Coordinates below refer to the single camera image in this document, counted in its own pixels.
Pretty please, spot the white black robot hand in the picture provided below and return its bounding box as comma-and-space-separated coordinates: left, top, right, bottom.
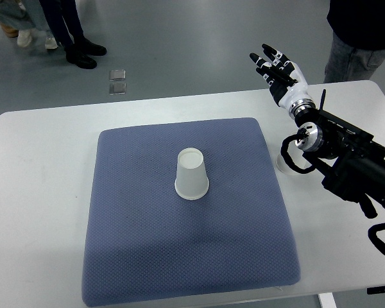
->
250, 44, 315, 119

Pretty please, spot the white paper cup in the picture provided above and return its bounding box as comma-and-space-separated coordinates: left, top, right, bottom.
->
175, 148, 209, 200
275, 150, 311, 175

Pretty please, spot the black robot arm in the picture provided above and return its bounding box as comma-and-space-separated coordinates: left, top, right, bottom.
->
290, 99, 385, 218

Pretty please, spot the person in grey jeans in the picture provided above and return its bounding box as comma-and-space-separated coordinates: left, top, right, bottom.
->
324, 1, 385, 83

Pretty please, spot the white paper cup on cushion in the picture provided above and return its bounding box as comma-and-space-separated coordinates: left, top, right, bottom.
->
175, 148, 209, 200

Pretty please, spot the upper floor socket plate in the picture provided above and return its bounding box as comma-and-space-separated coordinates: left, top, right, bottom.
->
109, 69, 126, 81

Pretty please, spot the blue quilted cushion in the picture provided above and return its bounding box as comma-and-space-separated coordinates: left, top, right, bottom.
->
82, 117, 300, 307

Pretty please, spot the person in dark trousers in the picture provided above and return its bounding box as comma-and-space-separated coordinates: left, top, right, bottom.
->
39, 0, 107, 69

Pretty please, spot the white table leg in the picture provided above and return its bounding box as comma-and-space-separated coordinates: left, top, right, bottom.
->
318, 293, 337, 308

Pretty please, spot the black table control panel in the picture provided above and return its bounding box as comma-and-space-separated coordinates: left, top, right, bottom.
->
366, 286, 385, 295

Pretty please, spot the person in light clothes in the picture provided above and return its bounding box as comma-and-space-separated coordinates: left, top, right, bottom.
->
0, 1, 58, 50

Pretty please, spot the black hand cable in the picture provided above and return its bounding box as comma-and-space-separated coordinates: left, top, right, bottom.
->
280, 133, 317, 176

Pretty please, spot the black cable loop at right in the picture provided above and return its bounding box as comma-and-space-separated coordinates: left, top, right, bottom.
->
367, 219, 385, 257

